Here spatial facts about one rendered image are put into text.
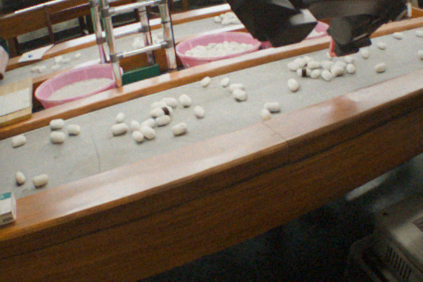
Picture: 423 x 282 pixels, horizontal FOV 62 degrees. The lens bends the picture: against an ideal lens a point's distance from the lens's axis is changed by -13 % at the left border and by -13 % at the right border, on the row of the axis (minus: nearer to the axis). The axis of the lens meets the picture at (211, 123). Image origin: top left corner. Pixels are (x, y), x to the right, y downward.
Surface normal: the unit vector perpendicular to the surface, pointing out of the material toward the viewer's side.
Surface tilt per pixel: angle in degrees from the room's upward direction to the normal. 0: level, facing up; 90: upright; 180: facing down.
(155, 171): 0
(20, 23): 90
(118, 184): 0
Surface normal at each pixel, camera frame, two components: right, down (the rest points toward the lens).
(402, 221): -0.12, -0.88
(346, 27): -0.83, 0.43
